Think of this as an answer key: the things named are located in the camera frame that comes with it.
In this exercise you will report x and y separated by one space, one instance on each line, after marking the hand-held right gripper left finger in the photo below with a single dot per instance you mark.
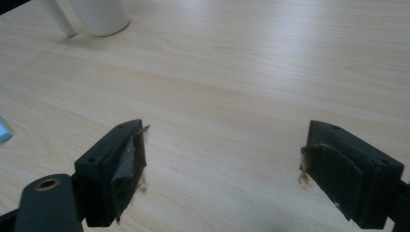
106 167

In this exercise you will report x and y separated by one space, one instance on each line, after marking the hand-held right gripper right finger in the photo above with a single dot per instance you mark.
348 174

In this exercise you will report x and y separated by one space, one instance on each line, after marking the light blue flat object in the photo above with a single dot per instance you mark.
4 132

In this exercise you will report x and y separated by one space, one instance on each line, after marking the white cylindrical cup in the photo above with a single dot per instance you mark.
101 16

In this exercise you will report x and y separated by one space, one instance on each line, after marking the white stick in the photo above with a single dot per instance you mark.
59 17

